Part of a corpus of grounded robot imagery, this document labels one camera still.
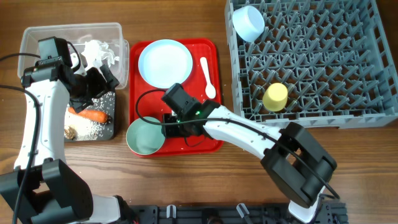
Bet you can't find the orange carrot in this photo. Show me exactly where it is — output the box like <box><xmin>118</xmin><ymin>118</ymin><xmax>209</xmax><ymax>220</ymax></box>
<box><xmin>68</xmin><ymin>107</ymin><xmax>108</xmax><ymax>123</ymax></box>

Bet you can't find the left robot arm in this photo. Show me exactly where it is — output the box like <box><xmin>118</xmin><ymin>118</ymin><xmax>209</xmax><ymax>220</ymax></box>
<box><xmin>1</xmin><ymin>37</ymin><xmax>139</xmax><ymax>223</ymax></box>

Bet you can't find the yellow plastic cup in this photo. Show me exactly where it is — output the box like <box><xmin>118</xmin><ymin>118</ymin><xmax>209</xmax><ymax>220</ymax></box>
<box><xmin>262</xmin><ymin>83</ymin><xmax>288</xmax><ymax>112</ymax></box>

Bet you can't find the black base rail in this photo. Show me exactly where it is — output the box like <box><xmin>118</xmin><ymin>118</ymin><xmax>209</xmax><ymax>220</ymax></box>
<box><xmin>131</xmin><ymin>200</ymin><xmax>349</xmax><ymax>224</ymax></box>

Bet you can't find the large light blue plate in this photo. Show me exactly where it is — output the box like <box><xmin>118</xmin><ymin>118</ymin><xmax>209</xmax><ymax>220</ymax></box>
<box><xmin>138</xmin><ymin>39</ymin><xmax>193</xmax><ymax>89</ymax></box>

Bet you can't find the light blue bowl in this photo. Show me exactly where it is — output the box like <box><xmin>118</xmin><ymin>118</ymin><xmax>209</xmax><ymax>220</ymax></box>
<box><xmin>232</xmin><ymin>6</ymin><xmax>265</xmax><ymax>42</ymax></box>

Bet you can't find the mint green bowl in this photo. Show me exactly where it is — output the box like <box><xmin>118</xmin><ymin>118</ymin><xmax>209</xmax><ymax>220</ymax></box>
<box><xmin>126</xmin><ymin>118</ymin><xmax>165</xmax><ymax>156</ymax></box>

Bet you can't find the white plastic spoon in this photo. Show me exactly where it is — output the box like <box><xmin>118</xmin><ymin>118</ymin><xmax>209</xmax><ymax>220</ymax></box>
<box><xmin>200</xmin><ymin>57</ymin><xmax>216</xmax><ymax>99</ymax></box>

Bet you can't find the brown food scrap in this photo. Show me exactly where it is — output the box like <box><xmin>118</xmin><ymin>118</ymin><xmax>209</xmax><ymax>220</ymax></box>
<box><xmin>64</xmin><ymin>126</ymin><xmax>76</xmax><ymax>140</ymax></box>

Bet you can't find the clear plastic bin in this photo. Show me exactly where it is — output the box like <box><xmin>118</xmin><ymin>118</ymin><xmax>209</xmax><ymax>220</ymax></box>
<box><xmin>20</xmin><ymin>22</ymin><xmax>129</xmax><ymax>89</ymax></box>

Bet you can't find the white tissue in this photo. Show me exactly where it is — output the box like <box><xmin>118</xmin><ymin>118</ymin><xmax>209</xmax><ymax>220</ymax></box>
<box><xmin>81</xmin><ymin>40</ymin><xmax>119</xmax><ymax>70</ymax></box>

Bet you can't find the black plastic tray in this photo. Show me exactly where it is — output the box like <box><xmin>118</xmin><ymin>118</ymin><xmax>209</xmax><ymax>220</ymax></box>
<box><xmin>63</xmin><ymin>90</ymin><xmax>116</xmax><ymax>142</ymax></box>

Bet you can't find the white rice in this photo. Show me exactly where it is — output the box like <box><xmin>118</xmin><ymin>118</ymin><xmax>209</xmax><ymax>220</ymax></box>
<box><xmin>64</xmin><ymin>91</ymin><xmax>116</xmax><ymax>141</ymax></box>

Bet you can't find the grey dishwasher rack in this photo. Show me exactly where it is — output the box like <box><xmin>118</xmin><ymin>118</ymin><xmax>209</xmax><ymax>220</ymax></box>
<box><xmin>224</xmin><ymin>1</ymin><xmax>397</xmax><ymax>129</ymax></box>

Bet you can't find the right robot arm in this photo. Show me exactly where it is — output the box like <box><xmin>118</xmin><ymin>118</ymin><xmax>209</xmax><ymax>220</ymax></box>
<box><xmin>162</xmin><ymin>83</ymin><xmax>338</xmax><ymax>223</ymax></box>

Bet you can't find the red serving tray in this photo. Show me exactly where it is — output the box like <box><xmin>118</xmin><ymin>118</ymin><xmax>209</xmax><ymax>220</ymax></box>
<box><xmin>129</xmin><ymin>38</ymin><xmax>223</xmax><ymax>157</ymax></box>

